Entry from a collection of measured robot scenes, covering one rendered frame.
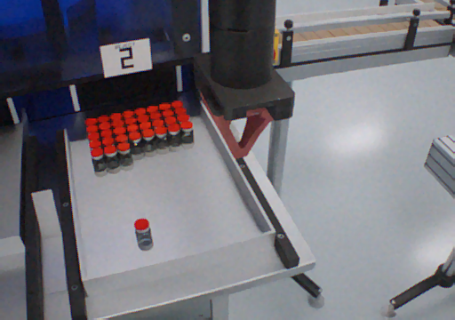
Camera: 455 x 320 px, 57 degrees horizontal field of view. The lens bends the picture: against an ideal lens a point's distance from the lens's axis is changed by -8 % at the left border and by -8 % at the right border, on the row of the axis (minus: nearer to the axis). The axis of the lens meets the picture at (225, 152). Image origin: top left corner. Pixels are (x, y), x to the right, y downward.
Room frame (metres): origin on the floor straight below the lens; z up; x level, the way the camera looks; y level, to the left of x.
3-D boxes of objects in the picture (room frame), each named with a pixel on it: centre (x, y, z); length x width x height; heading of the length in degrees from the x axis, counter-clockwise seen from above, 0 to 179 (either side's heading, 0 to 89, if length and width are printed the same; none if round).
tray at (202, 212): (0.51, 0.11, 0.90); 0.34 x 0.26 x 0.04; 19
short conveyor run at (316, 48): (1.03, -0.28, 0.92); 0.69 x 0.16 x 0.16; 109
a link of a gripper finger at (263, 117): (0.38, -0.01, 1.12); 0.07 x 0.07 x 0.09; 19
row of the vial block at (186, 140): (0.60, 0.14, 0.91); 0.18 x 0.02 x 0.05; 109
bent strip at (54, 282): (0.38, 0.25, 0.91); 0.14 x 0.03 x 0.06; 18
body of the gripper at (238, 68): (0.36, -0.01, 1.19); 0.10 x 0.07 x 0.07; 19
